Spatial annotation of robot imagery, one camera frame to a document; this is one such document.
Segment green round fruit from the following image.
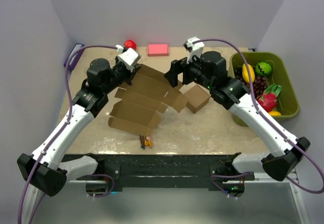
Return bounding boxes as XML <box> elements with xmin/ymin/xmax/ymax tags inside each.
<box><xmin>255</xmin><ymin>61</ymin><xmax>272</xmax><ymax>76</ymax></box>

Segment yellow mango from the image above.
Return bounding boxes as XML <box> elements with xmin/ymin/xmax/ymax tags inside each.
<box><xmin>242</xmin><ymin>63</ymin><xmax>255</xmax><ymax>83</ymax></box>

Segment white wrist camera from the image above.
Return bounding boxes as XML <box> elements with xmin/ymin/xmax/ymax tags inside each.
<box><xmin>116</xmin><ymin>45</ymin><xmax>141</xmax><ymax>72</ymax></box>
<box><xmin>183</xmin><ymin>36</ymin><xmax>205</xmax><ymax>64</ymax></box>

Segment red apple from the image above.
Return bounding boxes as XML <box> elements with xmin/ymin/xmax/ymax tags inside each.
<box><xmin>124</xmin><ymin>39</ymin><xmax>137</xmax><ymax>50</ymax></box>

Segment red dragon fruit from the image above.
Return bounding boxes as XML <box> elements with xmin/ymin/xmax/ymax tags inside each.
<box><xmin>257</xmin><ymin>84</ymin><xmax>282</xmax><ymax>112</ymax></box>

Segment purple blue box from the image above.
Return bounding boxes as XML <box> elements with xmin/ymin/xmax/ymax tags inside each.
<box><xmin>64</xmin><ymin>43</ymin><xmax>85</xmax><ymax>71</ymax></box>

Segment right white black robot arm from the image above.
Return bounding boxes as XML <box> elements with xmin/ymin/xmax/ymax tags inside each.
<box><xmin>164</xmin><ymin>51</ymin><xmax>310</xmax><ymax>182</ymax></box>

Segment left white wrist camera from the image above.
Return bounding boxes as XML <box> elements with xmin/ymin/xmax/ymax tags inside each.
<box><xmin>116</xmin><ymin>45</ymin><xmax>141</xmax><ymax>72</ymax></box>

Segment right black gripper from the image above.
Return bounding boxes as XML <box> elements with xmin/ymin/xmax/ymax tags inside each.
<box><xmin>165</xmin><ymin>50</ymin><xmax>215</xmax><ymax>91</ymax></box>

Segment small folded cardboard box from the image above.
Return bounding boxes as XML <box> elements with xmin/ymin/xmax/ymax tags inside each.
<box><xmin>184</xmin><ymin>85</ymin><xmax>210</xmax><ymax>114</ymax></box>

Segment purple grapes bunch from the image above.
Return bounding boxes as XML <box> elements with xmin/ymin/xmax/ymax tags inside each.
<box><xmin>234</xmin><ymin>67</ymin><xmax>268</xmax><ymax>98</ymax></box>

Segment olive green plastic bin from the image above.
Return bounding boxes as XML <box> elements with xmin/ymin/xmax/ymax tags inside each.
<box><xmin>243</xmin><ymin>52</ymin><xmax>300</xmax><ymax>123</ymax></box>

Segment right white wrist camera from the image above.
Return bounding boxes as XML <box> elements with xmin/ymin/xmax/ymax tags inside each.
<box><xmin>183</xmin><ymin>36</ymin><xmax>205</xmax><ymax>64</ymax></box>

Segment small snack wrapper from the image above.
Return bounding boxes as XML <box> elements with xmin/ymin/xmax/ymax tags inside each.
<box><xmin>140</xmin><ymin>136</ymin><xmax>152</xmax><ymax>149</ymax></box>

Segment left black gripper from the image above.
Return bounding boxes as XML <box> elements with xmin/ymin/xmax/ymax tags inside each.
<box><xmin>103</xmin><ymin>55</ymin><xmax>141</xmax><ymax>94</ymax></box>

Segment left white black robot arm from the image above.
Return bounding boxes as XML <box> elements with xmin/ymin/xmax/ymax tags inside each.
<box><xmin>17</xmin><ymin>56</ymin><xmax>140</xmax><ymax>197</ymax></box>

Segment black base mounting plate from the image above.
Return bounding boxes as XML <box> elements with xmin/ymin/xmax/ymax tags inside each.
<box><xmin>63</xmin><ymin>153</ymin><xmax>255</xmax><ymax>199</ymax></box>

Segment large brown cardboard box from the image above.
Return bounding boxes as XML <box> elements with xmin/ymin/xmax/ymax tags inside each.
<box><xmin>108</xmin><ymin>65</ymin><xmax>188</xmax><ymax>136</ymax></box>

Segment pink rectangular box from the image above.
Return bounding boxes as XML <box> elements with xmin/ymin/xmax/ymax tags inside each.
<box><xmin>147</xmin><ymin>44</ymin><xmax>169</xmax><ymax>57</ymax></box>

